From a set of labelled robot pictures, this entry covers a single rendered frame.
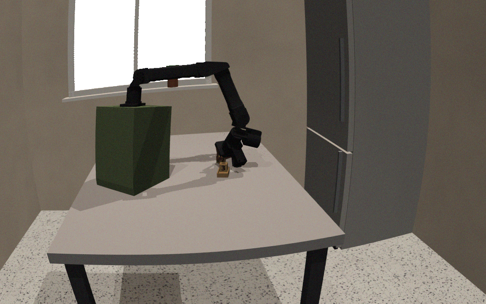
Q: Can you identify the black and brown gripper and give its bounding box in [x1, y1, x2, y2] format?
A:
[215, 137, 237, 161]

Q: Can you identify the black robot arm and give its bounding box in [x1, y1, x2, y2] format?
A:
[120, 61, 262, 168]

